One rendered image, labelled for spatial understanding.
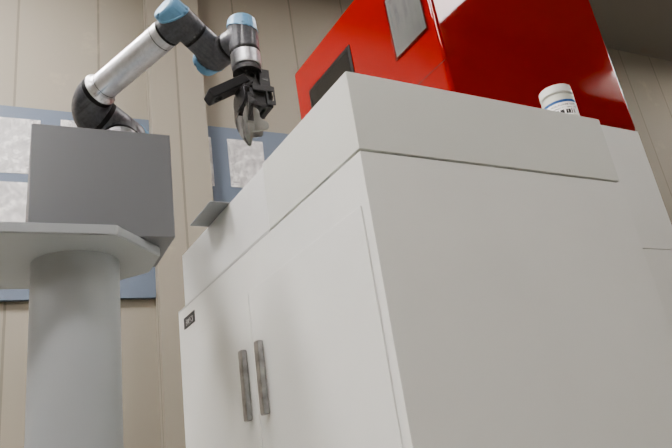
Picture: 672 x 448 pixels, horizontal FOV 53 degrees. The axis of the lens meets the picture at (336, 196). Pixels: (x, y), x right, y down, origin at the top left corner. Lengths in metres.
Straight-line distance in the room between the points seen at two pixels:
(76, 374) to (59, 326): 0.09
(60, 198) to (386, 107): 0.62
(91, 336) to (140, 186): 0.30
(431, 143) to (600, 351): 0.45
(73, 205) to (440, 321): 0.70
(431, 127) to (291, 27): 3.37
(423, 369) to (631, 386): 0.43
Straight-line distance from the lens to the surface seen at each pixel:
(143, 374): 3.29
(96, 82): 1.90
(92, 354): 1.27
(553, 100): 1.52
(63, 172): 1.35
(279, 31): 4.43
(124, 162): 1.37
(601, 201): 1.40
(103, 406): 1.26
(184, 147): 3.64
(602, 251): 1.34
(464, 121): 1.23
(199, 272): 1.72
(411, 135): 1.13
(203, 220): 1.63
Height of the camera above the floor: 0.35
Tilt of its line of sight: 23 degrees up
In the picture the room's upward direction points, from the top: 9 degrees counter-clockwise
